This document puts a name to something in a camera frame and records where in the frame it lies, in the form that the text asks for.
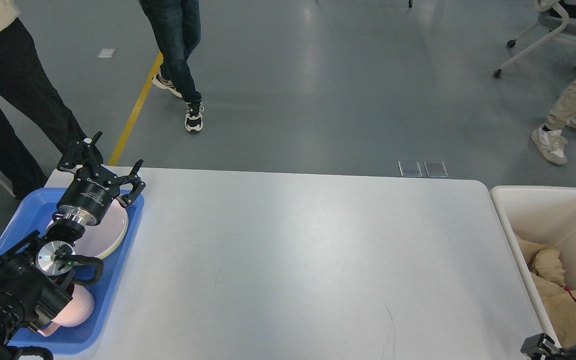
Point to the white office chair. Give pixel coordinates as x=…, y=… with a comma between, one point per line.
x=555, y=19

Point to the green plate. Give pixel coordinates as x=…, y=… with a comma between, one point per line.
x=110, y=239

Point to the brown paper bag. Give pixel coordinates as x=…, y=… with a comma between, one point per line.
x=560, y=308

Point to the brown paper ball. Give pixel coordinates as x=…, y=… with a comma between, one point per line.
x=548, y=266

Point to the person in cream sweater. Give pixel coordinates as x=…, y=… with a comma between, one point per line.
x=25, y=85

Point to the beige plastic bin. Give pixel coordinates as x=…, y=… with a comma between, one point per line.
x=543, y=215

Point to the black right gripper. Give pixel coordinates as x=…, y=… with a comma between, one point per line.
x=542, y=347

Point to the pink mug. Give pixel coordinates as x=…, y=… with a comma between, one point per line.
x=77, y=311

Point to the person in blue jeans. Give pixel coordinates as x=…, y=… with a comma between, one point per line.
x=176, y=26

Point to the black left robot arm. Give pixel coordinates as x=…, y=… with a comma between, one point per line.
x=40, y=275

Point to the blue plastic tray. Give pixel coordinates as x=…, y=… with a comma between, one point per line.
x=34, y=213

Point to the pink plate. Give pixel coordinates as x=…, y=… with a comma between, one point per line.
x=88, y=244

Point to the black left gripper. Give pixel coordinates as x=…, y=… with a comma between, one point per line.
x=88, y=198

